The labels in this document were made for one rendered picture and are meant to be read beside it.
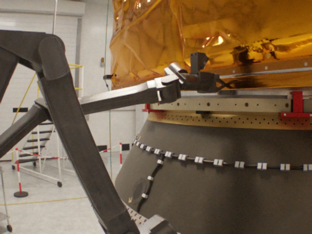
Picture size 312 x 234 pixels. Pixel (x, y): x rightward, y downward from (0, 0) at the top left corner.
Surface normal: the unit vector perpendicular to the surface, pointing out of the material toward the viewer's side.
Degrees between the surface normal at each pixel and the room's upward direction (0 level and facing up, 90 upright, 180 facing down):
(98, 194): 91
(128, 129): 90
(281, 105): 90
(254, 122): 61
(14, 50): 90
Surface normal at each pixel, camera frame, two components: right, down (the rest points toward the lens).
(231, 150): -0.52, -0.44
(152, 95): 0.14, 0.64
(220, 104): -0.65, 0.04
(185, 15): -0.80, -0.01
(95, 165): 0.58, 0.02
